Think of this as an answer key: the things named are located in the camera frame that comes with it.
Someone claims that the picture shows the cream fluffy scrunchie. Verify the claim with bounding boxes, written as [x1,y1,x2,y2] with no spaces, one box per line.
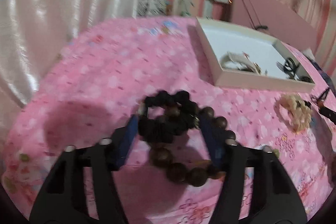
[278,94,312,133]

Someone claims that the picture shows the black braided leather bracelet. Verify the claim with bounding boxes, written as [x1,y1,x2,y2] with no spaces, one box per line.
[276,57,313,83]

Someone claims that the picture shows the brown wooden bead bracelet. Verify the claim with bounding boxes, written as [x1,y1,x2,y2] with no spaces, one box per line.
[148,106,237,185]

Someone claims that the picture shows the white strap smartwatch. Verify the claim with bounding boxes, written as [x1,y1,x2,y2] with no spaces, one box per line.
[219,52,261,75]

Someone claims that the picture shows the black bead bracelet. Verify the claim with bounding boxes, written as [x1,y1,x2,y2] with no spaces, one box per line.
[137,90,202,144]

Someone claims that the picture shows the white shallow tray box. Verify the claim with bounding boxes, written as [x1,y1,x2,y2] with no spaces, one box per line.
[195,18,315,93]

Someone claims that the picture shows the pink headboard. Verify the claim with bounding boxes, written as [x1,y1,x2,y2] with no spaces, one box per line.
[231,0,317,51]

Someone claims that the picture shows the pink floral bedsheet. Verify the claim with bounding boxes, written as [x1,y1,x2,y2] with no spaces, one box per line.
[2,18,335,223]

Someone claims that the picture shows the white satin curtain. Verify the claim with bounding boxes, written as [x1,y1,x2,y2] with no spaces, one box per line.
[1,0,138,137]

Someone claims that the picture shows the patterned tote bag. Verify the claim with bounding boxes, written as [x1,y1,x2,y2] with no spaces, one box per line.
[137,0,167,17]

